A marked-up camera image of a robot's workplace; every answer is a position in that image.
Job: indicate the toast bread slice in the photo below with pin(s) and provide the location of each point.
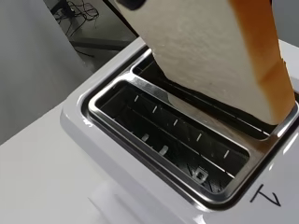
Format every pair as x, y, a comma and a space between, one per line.
202, 46

